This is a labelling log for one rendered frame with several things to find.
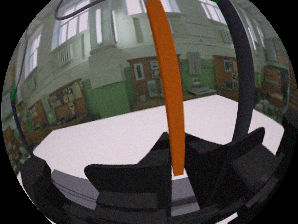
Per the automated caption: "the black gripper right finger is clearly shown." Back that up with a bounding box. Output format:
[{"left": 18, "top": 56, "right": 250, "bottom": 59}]
[{"left": 184, "top": 127, "right": 265, "bottom": 209}]

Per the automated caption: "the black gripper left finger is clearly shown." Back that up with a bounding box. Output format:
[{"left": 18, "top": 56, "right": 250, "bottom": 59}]
[{"left": 84, "top": 132, "right": 172, "bottom": 217}]

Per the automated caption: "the orange handle with grey loop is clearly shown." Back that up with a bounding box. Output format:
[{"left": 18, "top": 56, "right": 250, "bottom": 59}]
[{"left": 144, "top": 0, "right": 185, "bottom": 176}]

